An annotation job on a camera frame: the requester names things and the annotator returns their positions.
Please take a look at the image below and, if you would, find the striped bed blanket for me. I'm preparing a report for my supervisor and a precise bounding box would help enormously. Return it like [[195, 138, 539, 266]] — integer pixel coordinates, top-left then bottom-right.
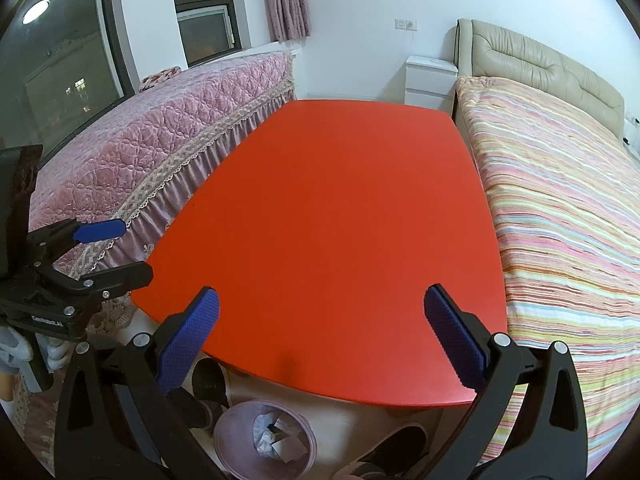
[[454, 75, 640, 476]]

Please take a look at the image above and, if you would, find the large dark window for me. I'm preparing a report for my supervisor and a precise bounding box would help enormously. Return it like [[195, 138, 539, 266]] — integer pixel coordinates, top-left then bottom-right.
[[0, 0, 126, 166]]

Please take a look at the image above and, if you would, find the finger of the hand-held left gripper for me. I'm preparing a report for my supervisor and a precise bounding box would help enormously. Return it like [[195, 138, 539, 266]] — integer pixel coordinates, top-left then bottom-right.
[[37, 259, 154, 306], [27, 217, 126, 266]]

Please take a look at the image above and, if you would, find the small dark framed window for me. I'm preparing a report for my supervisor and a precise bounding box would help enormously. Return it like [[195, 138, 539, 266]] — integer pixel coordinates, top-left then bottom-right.
[[169, 0, 244, 68]]

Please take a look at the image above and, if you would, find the floral pillow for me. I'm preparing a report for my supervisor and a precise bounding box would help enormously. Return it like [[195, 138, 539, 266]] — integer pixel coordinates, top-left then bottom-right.
[[139, 66, 182, 92]]

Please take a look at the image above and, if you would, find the white nightstand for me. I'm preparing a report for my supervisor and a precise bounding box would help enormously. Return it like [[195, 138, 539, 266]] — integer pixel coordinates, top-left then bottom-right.
[[404, 55, 458, 111]]

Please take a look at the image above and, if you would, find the red table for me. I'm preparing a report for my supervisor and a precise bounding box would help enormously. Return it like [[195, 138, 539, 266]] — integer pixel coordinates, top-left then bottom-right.
[[131, 99, 508, 407]]

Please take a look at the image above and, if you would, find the person's left hand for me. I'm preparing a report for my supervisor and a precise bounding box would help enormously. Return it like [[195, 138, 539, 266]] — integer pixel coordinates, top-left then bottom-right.
[[0, 327, 71, 376]]

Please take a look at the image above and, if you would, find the beige padded headboard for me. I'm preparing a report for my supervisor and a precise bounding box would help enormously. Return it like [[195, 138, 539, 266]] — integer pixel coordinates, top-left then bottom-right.
[[456, 18, 626, 141]]

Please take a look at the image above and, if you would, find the pink quilted lace cover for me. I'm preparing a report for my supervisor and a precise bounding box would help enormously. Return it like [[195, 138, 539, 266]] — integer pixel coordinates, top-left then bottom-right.
[[12, 51, 297, 461]]

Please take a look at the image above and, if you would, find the black slipper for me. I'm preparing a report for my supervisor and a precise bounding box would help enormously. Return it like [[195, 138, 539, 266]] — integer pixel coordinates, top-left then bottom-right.
[[191, 358, 231, 411], [342, 422, 430, 480]]

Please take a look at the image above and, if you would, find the pink trash bin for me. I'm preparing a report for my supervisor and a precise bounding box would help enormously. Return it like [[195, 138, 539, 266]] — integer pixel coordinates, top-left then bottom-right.
[[214, 400, 318, 480]]

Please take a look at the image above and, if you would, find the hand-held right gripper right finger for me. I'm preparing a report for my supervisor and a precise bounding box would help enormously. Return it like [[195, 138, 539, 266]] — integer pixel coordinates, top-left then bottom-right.
[[424, 284, 588, 480]]

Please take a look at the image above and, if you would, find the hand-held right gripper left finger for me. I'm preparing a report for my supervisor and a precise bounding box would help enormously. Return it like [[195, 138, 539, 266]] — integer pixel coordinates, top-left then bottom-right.
[[54, 286, 231, 480]]

